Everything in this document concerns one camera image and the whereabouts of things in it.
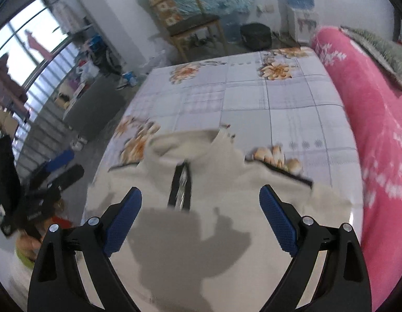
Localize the pink floral blanket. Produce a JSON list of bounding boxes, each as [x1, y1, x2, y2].
[[311, 28, 402, 311]]

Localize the white water dispenser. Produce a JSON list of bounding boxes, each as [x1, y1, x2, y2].
[[287, 6, 319, 41]]

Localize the grey-green patterned pillow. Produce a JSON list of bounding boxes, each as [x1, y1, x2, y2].
[[341, 26, 402, 90]]

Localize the person's left hand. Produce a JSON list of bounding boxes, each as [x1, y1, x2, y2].
[[16, 232, 42, 261]]

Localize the pink hanging garment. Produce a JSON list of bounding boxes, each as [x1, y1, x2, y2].
[[24, 30, 52, 61]]

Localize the black pot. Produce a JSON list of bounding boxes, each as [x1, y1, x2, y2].
[[240, 23, 272, 51]]

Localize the dark cloth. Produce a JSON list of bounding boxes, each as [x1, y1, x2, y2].
[[0, 135, 24, 222]]

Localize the pile of clothes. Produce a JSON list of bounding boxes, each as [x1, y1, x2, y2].
[[56, 34, 123, 105]]

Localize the white hanging garment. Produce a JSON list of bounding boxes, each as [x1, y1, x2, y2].
[[53, 0, 74, 35]]

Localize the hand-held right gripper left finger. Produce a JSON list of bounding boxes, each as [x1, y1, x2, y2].
[[27, 186, 143, 312]]

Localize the pair of white shoes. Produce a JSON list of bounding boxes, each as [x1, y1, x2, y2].
[[71, 135, 89, 152]]

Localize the cream zip jacket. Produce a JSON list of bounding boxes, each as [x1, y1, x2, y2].
[[84, 127, 353, 312]]

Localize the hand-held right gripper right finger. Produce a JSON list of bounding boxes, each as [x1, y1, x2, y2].
[[259, 185, 373, 312]]

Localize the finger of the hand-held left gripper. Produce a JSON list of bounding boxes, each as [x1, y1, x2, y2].
[[48, 164, 85, 192], [41, 149, 74, 173]]

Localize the wooden chair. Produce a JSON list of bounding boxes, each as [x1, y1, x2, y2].
[[148, 0, 229, 62]]

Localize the dark red hanging garment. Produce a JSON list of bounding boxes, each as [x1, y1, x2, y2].
[[0, 54, 29, 105]]

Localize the floral plaid tablecloth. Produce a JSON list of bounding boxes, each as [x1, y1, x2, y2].
[[82, 47, 364, 228]]

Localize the metal railing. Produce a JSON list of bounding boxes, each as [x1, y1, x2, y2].
[[0, 29, 91, 183]]

